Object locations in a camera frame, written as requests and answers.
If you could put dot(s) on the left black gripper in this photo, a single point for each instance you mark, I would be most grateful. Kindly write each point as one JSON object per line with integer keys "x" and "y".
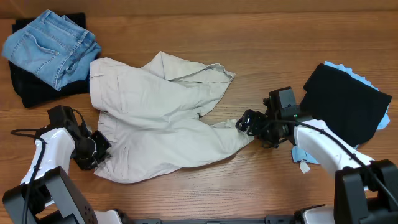
{"x": 104, "y": 145}

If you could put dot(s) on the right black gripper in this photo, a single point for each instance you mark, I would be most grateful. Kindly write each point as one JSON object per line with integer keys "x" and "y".
{"x": 258, "y": 125}

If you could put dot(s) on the beige khaki shorts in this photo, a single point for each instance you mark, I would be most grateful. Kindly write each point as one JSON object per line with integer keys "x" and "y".
{"x": 152, "y": 116}

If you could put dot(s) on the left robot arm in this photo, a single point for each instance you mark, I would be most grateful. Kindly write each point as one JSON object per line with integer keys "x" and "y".
{"x": 46, "y": 194}

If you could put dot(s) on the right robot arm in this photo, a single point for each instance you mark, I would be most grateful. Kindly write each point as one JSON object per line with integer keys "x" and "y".
{"x": 365, "y": 189}

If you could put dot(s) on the folded black garment left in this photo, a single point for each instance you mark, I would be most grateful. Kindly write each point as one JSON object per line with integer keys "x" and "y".
{"x": 32, "y": 90}

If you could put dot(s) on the black garment right pile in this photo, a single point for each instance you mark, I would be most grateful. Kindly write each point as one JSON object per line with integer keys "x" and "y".
{"x": 345, "y": 102}

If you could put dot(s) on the folded blue denim jeans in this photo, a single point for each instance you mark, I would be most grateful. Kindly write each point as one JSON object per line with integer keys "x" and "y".
{"x": 53, "y": 48}

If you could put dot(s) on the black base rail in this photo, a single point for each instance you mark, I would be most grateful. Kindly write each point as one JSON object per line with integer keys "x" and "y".
{"x": 205, "y": 221}

